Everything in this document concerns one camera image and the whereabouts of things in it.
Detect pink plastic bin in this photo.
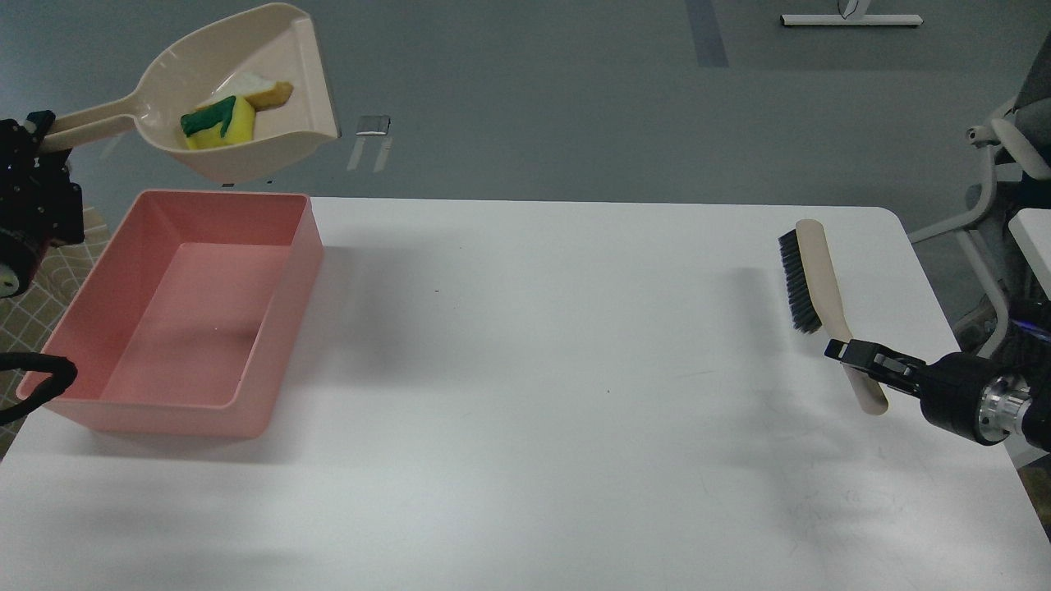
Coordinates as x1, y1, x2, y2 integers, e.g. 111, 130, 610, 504
20, 190, 325, 440

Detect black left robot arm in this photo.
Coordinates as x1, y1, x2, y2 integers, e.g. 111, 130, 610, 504
1, 111, 84, 425

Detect beige hand brush black bristles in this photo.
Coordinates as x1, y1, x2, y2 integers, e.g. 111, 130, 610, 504
778, 218, 890, 416

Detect white office chair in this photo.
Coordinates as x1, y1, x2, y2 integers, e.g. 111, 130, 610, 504
908, 39, 1050, 358

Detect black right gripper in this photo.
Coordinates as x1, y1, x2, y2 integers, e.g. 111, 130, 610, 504
824, 339, 1031, 446

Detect yellow green sponge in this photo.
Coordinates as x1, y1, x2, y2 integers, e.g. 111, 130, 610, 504
180, 96, 256, 150

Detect beige checkered cloth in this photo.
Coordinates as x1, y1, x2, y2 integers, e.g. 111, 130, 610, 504
0, 205, 112, 456

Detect beige plastic dustpan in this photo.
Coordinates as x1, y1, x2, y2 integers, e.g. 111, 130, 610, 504
40, 2, 339, 184

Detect white bread slice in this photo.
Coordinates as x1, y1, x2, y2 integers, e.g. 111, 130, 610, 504
209, 72, 294, 111

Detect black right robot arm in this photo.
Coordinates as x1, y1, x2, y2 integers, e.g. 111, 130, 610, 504
824, 339, 1049, 451

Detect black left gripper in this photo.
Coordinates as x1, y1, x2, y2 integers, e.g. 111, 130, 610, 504
1, 111, 84, 247

